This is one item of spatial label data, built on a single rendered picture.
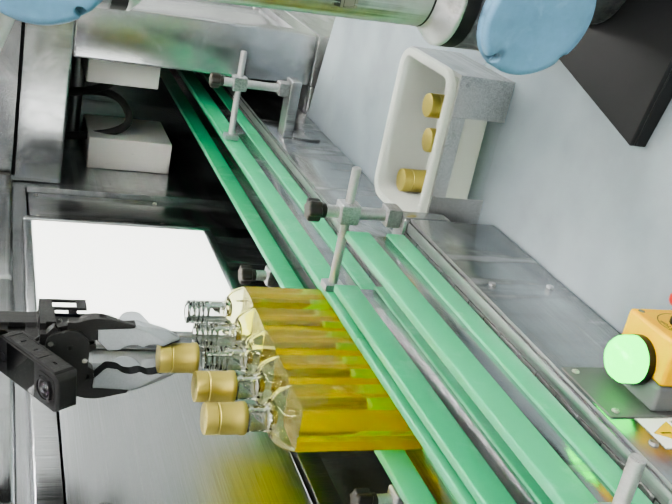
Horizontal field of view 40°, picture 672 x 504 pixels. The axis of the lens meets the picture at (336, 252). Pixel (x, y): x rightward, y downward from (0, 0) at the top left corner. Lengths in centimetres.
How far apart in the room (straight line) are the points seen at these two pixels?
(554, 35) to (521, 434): 35
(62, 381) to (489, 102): 64
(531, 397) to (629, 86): 35
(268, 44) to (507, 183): 86
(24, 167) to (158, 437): 94
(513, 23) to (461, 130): 42
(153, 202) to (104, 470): 96
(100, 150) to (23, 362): 114
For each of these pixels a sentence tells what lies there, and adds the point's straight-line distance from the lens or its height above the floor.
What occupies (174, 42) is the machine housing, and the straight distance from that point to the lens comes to 194.
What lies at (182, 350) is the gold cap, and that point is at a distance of 107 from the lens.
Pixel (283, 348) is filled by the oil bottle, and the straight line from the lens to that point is 108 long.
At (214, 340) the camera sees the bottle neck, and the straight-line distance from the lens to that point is 113.
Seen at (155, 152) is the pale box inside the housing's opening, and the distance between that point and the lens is 212.
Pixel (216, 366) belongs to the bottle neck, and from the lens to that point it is 108.
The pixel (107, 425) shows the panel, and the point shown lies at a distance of 119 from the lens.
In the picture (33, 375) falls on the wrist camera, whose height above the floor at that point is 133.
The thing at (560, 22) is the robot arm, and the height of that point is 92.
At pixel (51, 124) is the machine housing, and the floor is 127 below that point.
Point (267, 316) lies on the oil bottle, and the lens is 114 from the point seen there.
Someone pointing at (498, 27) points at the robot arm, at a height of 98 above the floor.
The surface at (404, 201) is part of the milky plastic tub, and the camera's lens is 135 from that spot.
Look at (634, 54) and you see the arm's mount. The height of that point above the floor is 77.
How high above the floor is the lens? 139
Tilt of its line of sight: 21 degrees down
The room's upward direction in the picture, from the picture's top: 87 degrees counter-clockwise
